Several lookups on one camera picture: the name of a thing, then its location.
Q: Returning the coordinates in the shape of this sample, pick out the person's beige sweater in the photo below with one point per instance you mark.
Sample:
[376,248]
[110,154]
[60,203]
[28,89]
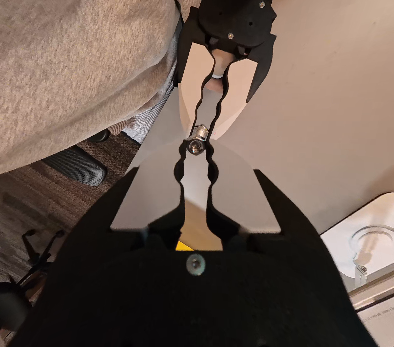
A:
[77,61]

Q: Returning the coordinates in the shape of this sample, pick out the person's left hand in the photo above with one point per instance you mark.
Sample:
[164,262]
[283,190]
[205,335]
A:
[215,84]

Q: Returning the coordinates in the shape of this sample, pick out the black office chair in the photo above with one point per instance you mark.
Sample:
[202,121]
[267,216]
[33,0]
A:
[40,261]

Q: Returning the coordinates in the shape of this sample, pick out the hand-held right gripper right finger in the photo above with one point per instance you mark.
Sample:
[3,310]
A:
[243,196]

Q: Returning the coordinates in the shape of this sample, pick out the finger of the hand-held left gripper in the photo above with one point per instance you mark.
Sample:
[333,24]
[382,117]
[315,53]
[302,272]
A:
[240,85]
[192,85]

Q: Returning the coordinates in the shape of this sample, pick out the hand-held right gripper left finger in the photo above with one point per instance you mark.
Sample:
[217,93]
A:
[150,196]

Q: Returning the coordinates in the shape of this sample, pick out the silver hex bolt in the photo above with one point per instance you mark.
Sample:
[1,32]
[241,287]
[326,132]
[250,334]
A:
[200,131]

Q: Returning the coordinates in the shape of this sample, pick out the silver hex nut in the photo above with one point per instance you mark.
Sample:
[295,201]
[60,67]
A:
[189,150]

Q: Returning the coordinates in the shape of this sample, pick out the white instruction sheet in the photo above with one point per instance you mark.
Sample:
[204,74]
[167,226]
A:
[381,322]

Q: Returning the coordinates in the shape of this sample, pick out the wooden document stand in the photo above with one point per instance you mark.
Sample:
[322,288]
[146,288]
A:
[344,230]

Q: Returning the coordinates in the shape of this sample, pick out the yellow plastic bin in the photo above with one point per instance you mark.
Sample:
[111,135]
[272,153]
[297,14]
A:
[183,247]

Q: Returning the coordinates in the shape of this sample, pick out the grey desk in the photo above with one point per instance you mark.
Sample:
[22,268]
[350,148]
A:
[307,76]

